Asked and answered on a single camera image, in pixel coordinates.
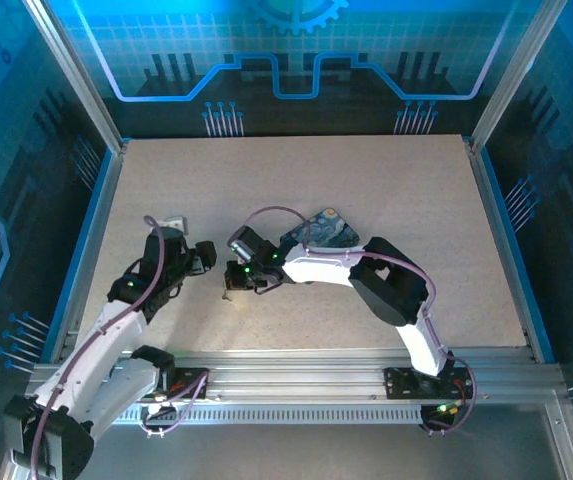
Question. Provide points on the aluminium side rail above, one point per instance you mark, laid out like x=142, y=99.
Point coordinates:
x=506, y=250
x=90, y=250

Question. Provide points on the grey metal lower panel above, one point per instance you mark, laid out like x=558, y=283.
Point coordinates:
x=291, y=455

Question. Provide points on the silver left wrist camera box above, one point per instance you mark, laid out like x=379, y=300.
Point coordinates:
x=175, y=222

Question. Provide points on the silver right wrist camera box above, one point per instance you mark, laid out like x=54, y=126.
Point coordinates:
x=241, y=251

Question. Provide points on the blue edge strip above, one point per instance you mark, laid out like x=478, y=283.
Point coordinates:
x=77, y=250
x=517, y=250

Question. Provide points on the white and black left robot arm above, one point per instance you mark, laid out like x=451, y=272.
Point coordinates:
x=101, y=350

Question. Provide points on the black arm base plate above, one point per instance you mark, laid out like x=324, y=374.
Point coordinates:
x=401, y=385
x=191, y=386

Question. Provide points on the aluminium frame post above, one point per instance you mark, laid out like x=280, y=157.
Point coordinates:
x=73, y=65
x=518, y=65

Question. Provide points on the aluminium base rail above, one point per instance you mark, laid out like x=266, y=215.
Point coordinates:
x=291, y=375

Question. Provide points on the starry night print square pad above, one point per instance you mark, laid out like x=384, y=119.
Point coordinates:
x=331, y=230

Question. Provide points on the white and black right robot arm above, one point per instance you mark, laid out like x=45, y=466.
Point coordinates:
x=316, y=267

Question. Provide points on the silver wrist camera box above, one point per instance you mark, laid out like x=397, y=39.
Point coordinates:
x=241, y=251
x=175, y=222

